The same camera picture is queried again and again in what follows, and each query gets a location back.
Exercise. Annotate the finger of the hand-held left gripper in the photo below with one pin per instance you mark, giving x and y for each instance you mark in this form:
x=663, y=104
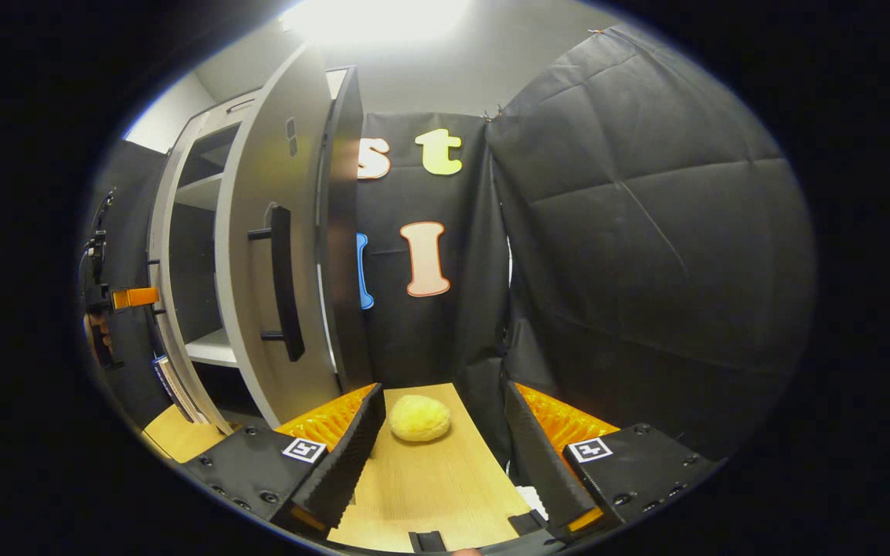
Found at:
x=134, y=297

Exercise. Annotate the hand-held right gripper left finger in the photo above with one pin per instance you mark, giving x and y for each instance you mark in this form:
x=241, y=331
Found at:
x=352, y=463

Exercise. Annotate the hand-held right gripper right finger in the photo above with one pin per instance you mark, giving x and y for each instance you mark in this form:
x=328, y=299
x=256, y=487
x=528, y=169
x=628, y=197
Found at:
x=538, y=463

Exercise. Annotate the grey cabinet door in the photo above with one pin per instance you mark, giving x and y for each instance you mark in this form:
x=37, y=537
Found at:
x=159, y=232
x=275, y=170

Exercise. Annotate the grey double-door shoe cabinet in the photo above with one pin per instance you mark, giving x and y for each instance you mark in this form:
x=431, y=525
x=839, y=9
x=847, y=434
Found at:
x=344, y=232

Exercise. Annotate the grey cabinet shelf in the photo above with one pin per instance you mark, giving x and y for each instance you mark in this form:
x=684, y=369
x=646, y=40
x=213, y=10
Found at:
x=202, y=191
x=213, y=349

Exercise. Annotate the yellow round bun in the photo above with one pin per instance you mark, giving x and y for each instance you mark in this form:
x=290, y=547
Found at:
x=419, y=418

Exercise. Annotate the blue book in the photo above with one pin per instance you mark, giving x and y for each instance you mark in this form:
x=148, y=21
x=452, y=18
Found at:
x=162, y=378

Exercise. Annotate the white book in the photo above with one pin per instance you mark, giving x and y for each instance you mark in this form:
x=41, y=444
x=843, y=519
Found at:
x=179, y=394

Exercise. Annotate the grey book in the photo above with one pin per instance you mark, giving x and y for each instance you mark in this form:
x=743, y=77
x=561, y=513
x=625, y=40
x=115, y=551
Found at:
x=194, y=405

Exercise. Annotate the black backdrop cloth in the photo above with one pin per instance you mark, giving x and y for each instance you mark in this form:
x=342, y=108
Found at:
x=646, y=232

